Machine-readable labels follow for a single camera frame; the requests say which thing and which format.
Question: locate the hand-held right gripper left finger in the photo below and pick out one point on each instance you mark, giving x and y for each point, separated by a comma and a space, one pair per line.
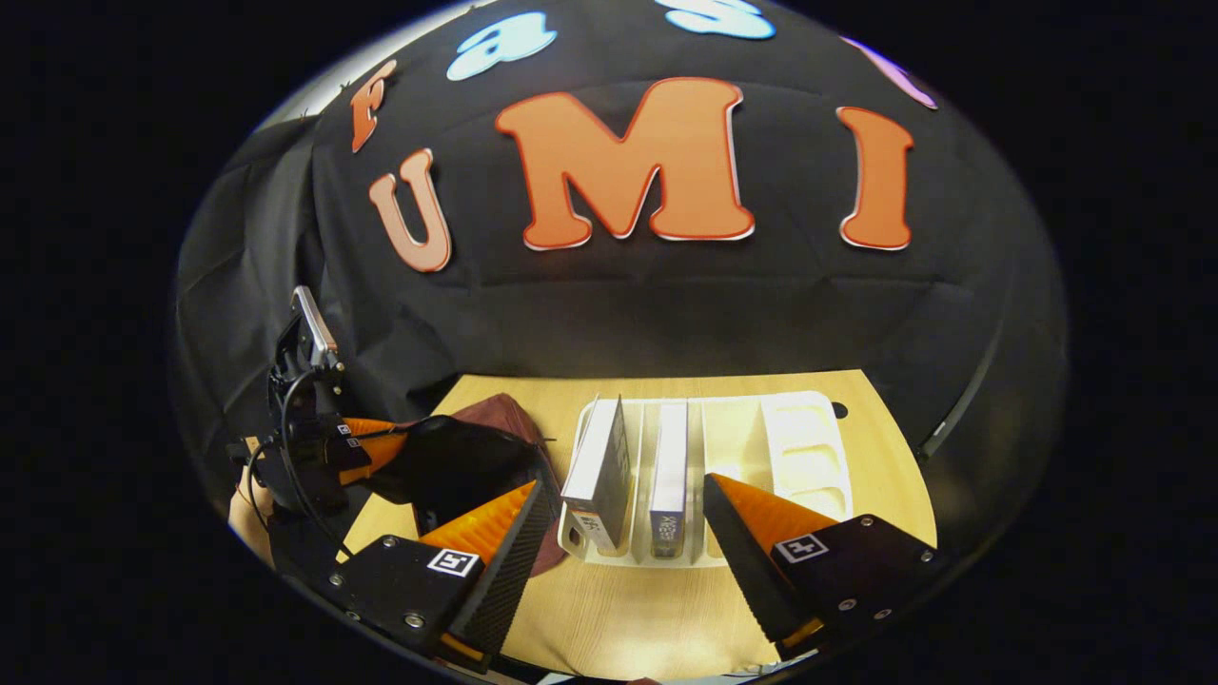
509, 580

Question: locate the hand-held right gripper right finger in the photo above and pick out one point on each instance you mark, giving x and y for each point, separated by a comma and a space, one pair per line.
747, 571

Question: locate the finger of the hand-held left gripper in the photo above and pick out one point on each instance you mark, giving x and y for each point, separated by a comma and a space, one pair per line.
376, 428
376, 461

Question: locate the maroon and black schoolbag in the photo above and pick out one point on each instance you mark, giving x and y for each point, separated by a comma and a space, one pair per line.
466, 466

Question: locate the dark blue cover book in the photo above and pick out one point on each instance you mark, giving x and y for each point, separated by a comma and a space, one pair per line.
669, 476

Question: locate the white plastic bookshelf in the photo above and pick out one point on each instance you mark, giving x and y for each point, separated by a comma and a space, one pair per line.
804, 447

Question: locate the grey cover book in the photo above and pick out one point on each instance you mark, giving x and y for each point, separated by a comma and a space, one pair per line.
599, 466

